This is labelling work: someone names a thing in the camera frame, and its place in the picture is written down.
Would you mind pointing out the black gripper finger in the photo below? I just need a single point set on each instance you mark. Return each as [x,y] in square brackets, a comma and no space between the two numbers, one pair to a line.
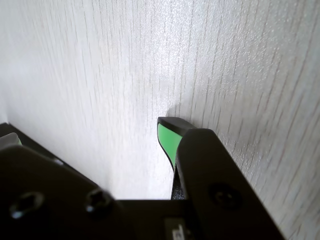
[215,175]
[50,200]

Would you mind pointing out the black cardboard box lid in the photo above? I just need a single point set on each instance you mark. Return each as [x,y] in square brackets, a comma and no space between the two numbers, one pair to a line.
[25,140]

